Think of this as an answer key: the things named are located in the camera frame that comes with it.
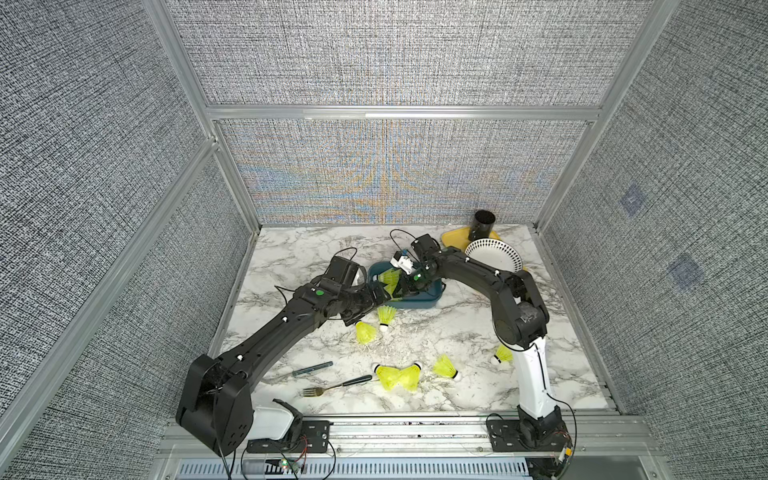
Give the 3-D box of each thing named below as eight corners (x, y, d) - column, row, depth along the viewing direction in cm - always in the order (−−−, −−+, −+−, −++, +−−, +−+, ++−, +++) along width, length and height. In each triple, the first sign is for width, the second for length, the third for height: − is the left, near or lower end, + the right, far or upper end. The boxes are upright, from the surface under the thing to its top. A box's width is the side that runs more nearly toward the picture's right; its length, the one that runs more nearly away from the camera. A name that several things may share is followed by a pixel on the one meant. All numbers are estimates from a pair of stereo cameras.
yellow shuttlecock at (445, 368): (451, 388, 83) (452, 385, 81) (431, 368, 86) (432, 365, 84) (462, 375, 85) (464, 372, 83) (443, 356, 89) (444, 353, 87)
